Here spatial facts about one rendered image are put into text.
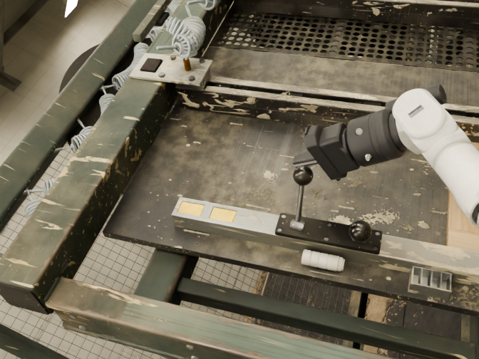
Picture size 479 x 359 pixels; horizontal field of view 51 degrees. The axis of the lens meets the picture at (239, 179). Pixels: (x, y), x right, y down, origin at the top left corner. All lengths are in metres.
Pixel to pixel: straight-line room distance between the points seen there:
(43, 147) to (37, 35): 5.77
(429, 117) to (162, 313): 0.55
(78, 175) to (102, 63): 0.92
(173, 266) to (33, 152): 0.77
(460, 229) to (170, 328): 0.58
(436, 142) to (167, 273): 0.58
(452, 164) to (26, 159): 1.26
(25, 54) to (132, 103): 5.99
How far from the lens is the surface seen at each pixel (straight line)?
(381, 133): 0.86
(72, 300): 0.98
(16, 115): 6.59
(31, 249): 1.02
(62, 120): 1.77
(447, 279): 1.00
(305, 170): 0.93
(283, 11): 1.66
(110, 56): 1.99
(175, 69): 1.29
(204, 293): 1.04
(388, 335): 1.00
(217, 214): 1.03
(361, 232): 0.85
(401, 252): 0.98
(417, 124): 0.81
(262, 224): 1.00
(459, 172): 0.76
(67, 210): 1.04
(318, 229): 0.98
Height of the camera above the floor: 1.79
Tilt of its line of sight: 9 degrees down
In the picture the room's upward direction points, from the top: 61 degrees counter-clockwise
